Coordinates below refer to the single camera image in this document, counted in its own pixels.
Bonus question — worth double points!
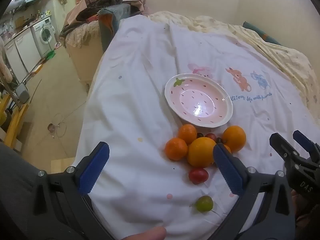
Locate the green cherry tomato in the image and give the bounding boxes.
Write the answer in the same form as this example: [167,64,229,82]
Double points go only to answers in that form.
[190,195,214,213]

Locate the thin floor cable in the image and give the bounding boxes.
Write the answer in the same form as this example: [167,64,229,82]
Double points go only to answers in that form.
[47,79,67,138]

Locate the teal pillow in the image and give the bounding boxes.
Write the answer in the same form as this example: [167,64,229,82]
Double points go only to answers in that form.
[242,21,282,46]

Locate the green dustpan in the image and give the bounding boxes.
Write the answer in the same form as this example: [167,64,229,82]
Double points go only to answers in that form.
[45,44,56,60]

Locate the person's left hand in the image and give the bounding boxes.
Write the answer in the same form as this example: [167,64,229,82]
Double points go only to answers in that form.
[119,226,167,240]

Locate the beige sofa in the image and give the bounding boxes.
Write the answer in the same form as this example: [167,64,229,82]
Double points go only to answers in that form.
[65,21,105,85]

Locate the white cartoon print blanket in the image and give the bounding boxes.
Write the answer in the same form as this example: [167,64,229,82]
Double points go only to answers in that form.
[72,15,320,240]

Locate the cream patterned quilt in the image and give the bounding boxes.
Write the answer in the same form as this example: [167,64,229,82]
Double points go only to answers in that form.
[147,11,320,119]

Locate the person's right hand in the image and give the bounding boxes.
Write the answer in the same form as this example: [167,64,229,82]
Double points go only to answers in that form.
[291,189,320,222]

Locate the large orange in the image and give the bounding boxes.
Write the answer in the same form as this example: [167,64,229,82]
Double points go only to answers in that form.
[187,137,217,168]
[222,125,247,153]

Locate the pile of clothes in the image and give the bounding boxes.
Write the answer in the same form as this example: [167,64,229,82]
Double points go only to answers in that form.
[60,0,148,38]

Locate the yellow wooden chair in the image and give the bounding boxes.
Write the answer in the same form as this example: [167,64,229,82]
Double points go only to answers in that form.
[0,82,30,148]

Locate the pink strawberry print plate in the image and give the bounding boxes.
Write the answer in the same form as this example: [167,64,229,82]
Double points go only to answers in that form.
[164,73,234,128]

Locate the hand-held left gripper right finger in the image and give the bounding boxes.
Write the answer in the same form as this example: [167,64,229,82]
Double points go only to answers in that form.
[213,143,296,240]

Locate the teal orange cushion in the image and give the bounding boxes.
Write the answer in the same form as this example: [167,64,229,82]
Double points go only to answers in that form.
[97,4,133,53]

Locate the white washing machine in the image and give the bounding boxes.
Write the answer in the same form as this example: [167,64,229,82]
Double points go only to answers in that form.
[31,15,57,57]

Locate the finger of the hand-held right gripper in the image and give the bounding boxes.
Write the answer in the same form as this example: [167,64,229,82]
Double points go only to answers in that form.
[293,130,320,162]
[269,133,300,167]

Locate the white kitchen cabinet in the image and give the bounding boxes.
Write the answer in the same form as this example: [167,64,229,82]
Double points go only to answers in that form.
[4,26,42,79]

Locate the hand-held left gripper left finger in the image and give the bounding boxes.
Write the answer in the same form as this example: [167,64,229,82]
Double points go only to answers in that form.
[33,141,116,240]

